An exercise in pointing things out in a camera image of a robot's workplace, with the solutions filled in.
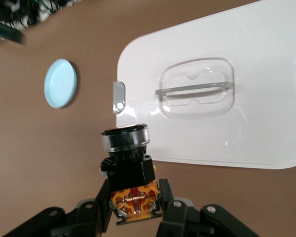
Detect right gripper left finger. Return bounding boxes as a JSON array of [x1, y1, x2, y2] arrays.
[[2, 179, 114, 237]]

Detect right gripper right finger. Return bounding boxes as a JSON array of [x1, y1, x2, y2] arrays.
[[156, 178, 259, 237]]

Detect orange push-button switch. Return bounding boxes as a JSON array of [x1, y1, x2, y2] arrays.
[[100, 122, 163, 226]]

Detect brown table mat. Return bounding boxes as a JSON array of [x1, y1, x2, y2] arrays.
[[0, 0, 296, 237]]

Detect white lidded storage box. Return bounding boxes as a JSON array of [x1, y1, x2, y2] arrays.
[[112, 0, 296, 171]]

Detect grey box latch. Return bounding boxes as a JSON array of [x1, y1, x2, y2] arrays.
[[112, 80, 126, 114]]

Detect light blue round plate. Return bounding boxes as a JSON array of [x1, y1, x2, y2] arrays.
[[43, 58, 77, 109]]

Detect grey box lid handle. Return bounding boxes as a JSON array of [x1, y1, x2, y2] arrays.
[[154, 80, 234, 96]]

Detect dark metal frame bar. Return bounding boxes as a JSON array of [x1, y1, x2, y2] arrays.
[[0, 18, 25, 45]]

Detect tangled black cable bundle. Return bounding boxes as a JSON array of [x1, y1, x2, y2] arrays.
[[0, 0, 74, 28]]

